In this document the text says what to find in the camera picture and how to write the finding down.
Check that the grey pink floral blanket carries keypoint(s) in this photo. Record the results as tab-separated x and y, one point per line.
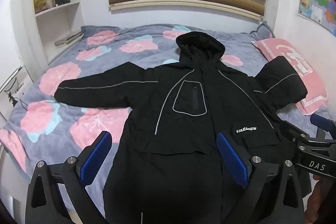
52	98

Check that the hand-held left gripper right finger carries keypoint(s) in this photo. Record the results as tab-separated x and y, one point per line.
232	158

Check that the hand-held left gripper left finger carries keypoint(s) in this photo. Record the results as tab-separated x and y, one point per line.
95	158

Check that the grey pillow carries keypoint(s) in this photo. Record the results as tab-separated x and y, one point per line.
262	31

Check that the person's right hand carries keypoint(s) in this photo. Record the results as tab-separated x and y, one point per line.
321	195

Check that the black hooded jacket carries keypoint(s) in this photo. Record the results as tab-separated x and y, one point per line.
183	113

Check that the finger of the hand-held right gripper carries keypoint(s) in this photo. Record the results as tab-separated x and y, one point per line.
295	132
323	122

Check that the flat book stack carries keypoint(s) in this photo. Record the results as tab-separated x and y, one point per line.
68	39

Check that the pink pillow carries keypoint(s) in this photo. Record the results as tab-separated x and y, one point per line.
294	56

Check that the white corner bookshelf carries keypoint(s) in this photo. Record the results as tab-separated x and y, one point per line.
71	16

